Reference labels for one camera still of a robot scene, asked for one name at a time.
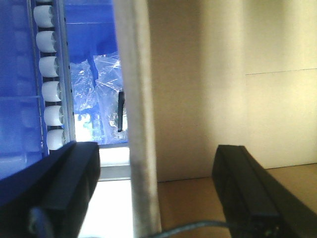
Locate metal shelf front rail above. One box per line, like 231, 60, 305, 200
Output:
99, 147, 131, 181

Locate blue plastic bin left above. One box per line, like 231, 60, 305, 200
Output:
59, 0, 129, 146

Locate blue plastic bin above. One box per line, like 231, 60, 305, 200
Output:
0, 0, 48, 178
59, 0, 129, 146

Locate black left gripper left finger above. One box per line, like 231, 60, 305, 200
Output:
0, 141, 101, 238

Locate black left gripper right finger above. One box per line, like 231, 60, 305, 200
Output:
211, 145, 317, 238

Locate grey cable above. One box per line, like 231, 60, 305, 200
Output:
146, 220, 233, 238

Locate roller track with white wheels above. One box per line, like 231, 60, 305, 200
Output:
27, 0, 76, 153

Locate clear plastic bag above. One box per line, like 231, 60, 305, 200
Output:
70, 60, 97, 113
94, 52, 128, 144

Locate brown EcoFlow cardboard box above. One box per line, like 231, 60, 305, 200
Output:
113, 0, 317, 238

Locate blue plastic bin middle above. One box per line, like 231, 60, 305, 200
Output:
0, 0, 48, 178

